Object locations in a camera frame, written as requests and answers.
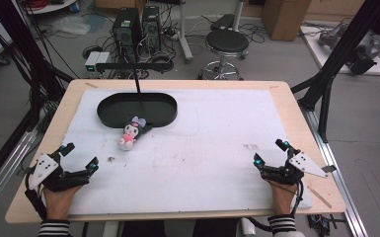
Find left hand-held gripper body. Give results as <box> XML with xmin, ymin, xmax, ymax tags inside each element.
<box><xmin>24</xmin><ymin>151</ymin><xmax>92</xmax><ymax>194</ymax></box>

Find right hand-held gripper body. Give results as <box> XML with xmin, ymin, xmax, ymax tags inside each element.
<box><xmin>261</xmin><ymin>149</ymin><xmax>338</xmax><ymax>186</ymax></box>

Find person's right hand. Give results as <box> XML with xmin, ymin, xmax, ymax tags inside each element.
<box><xmin>267</xmin><ymin>179</ymin><xmax>299</xmax><ymax>217</ymax></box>

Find person's left hand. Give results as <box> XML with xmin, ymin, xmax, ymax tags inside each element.
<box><xmin>42</xmin><ymin>184</ymin><xmax>84</xmax><ymax>221</ymax></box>

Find thin wooden stick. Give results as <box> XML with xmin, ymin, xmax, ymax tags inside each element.
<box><xmin>306</xmin><ymin>185</ymin><xmax>333</xmax><ymax>209</ymax></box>

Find pink and black plush toy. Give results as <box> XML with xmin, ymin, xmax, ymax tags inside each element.
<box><xmin>117</xmin><ymin>116</ymin><xmax>154</xmax><ymax>152</ymax></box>

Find white foam mat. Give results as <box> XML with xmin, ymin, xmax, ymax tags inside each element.
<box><xmin>40</xmin><ymin>88</ymin><xmax>314</xmax><ymax>216</ymax></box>

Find black oval tray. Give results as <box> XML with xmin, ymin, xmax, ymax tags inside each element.
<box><xmin>96</xmin><ymin>92</ymin><xmax>179</xmax><ymax>129</ymax></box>

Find white power supply box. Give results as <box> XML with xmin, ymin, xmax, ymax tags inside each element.
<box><xmin>84</xmin><ymin>50</ymin><xmax>112</xmax><ymax>73</ymax></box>

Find white floor board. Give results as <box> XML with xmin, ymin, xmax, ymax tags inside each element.
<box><xmin>299</xmin><ymin>25</ymin><xmax>380</xmax><ymax>77</ymax></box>

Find person's dark trousers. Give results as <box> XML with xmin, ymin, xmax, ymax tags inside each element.
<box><xmin>120</xmin><ymin>218</ymin><xmax>240</xmax><ymax>237</ymax></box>

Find black round stool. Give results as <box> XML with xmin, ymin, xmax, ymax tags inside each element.
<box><xmin>198</xmin><ymin>29</ymin><xmax>251</xmax><ymax>81</ymax></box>

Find grey robot device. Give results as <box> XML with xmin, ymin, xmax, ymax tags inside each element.
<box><xmin>317</xmin><ymin>22</ymin><xmax>380</xmax><ymax>76</ymax></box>

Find clear plastic bag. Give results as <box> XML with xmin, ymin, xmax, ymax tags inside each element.
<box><xmin>50</xmin><ymin>15</ymin><xmax>92</xmax><ymax>37</ymax></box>

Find brown wooden cabinet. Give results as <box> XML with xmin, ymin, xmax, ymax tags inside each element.
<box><xmin>261</xmin><ymin>0</ymin><xmax>313</xmax><ymax>42</ymax></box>

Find black computer tower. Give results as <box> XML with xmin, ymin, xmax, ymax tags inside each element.
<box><xmin>112</xmin><ymin>7</ymin><xmax>144</xmax><ymax>63</ymax></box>
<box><xmin>141</xmin><ymin>4</ymin><xmax>163</xmax><ymax>55</ymax></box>

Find black flat case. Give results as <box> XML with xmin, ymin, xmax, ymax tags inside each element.
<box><xmin>209</xmin><ymin>13</ymin><xmax>236</xmax><ymax>32</ymax></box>

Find grey table leg stand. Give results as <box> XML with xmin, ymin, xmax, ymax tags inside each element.
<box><xmin>177</xmin><ymin>0</ymin><xmax>194</xmax><ymax>64</ymax></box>

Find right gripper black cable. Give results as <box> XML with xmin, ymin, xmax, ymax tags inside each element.
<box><xmin>289</xmin><ymin>180</ymin><xmax>306</xmax><ymax>217</ymax></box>

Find aluminium rail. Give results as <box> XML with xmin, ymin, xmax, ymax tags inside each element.
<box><xmin>302</xmin><ymin>107</ymin><xmax>370</xmax><ymax>237</ymax></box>
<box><xmin>0</xmin><ymin>129</ymin><xmax>38</xmax><ymax>221</ymax></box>

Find black camera stand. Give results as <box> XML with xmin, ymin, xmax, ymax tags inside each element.
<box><xmin>95</xmin><ymin>62</ymin><xmax>175</xmax><ymax>95</ymax></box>

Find black frame strut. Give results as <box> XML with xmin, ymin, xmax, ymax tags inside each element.
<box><xmin>0</xmin><ymin>0</ymin><xmax>75</xmax><ymax>132</ymax></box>
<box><xmin>290</xmin><ymin>0</ymin><xmax>380</xmax><ymax>143</ymax></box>

